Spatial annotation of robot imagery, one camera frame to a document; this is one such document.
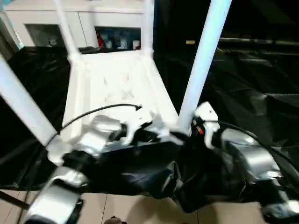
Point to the black plastic mat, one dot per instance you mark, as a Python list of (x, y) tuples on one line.
[(261, 102)]

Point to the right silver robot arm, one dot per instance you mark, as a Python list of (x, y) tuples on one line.
[(252, 158)]

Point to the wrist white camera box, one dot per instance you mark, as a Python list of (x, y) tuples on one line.
[(140, 119), (206, 114)]

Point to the white glass-door cabinet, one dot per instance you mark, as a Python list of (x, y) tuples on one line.
[(93, 18)]

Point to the black metal table frame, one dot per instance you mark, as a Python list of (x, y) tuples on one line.
[(14, 200)]

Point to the light blue plastic item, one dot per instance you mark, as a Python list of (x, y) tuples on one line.
[(13, 30)]

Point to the white plastic table top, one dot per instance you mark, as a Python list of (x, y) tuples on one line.
[(117, 79)]

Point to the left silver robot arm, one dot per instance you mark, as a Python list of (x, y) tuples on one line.
[(93, 140)]

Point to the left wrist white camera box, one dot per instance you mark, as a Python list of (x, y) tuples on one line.
[(140, 119)]

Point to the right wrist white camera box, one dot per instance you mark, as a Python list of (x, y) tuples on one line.
[(206, 114)]

